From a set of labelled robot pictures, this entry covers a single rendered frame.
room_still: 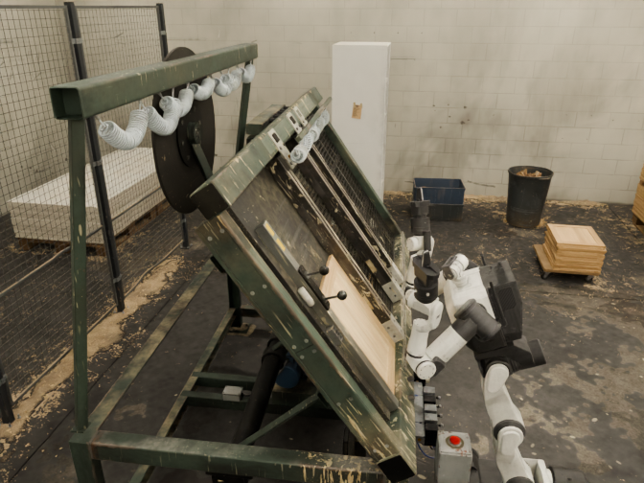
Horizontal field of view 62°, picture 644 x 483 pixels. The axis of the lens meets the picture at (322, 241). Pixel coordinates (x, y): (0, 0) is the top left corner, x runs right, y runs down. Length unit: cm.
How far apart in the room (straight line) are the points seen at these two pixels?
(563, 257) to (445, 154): 272
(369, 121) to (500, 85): 209
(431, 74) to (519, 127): 135
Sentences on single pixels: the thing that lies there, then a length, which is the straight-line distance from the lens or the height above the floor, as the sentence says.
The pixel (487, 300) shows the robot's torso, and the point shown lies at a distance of 228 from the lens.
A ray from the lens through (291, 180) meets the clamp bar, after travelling 243.
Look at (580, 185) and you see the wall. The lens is 803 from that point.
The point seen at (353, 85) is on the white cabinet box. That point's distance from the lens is 611.
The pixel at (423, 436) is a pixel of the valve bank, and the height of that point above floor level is 74.
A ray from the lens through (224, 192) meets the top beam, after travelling 174.
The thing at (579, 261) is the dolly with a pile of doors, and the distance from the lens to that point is 560.
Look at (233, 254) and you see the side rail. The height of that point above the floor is 168.
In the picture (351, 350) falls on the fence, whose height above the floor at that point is 117.
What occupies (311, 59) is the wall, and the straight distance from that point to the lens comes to 758.
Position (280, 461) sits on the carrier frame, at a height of 79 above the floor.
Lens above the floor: 242
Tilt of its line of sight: 23 degrees down
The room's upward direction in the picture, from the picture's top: straight up
